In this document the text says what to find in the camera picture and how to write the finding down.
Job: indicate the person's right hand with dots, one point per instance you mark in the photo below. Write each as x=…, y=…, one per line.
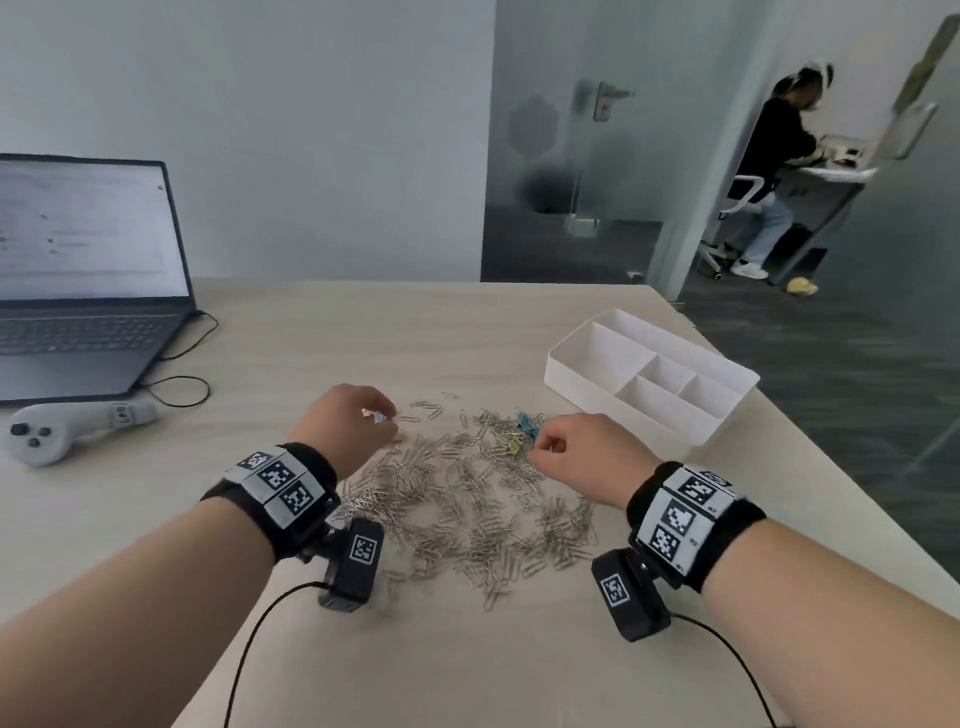
x=592, y=457

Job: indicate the person's left hand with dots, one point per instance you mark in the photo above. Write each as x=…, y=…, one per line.
x=341, y=427

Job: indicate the blue binder clip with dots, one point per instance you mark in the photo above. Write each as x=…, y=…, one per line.
x=385, y=418

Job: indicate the pile of coloured binder clips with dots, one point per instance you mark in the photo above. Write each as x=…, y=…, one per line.
x=529, y=424

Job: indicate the white compartment organizer tray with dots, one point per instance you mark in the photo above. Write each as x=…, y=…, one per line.
x=600, y=360

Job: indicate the pile of silver paper clips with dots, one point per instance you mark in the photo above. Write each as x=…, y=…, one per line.
x=465, y=510

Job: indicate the person's left forearm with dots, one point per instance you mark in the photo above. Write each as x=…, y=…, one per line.
x=135, y=622

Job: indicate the person's right forearm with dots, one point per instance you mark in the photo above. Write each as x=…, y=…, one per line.
x=832, y=637

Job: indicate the black left wristband with markers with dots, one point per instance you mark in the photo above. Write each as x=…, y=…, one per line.
x=277, y=487

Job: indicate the black wristband with markers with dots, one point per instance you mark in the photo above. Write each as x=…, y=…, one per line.
x=690, y=517
x=277, y=487

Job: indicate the black right wristband with markers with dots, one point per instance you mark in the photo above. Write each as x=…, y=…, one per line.
x=690, y=517

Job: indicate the metal door floor fitting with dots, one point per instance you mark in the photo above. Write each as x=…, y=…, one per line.
x=583, y=226

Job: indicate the yellow object on floor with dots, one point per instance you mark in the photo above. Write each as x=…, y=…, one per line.
x=801, y=286

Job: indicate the white handheld controller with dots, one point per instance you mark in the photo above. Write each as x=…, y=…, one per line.
x=45, y=439

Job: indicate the white office chair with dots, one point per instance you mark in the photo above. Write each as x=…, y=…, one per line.
x=746, y=191

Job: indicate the dark grey laptop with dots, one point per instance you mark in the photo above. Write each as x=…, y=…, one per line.
x=82, y=225

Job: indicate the hexagonal glass sticker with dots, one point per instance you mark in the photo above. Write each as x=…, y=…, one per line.
x=533, y=126

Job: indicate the white office desk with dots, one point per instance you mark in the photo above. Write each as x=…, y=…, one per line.
x=832, y=176

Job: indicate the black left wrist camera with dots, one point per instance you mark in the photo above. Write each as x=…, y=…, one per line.
x=356, y=566

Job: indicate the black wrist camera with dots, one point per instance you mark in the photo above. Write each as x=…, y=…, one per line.
x=630, y=596
x=356, y=566

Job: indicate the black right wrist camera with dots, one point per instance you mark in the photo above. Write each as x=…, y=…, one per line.
x=630, y=596

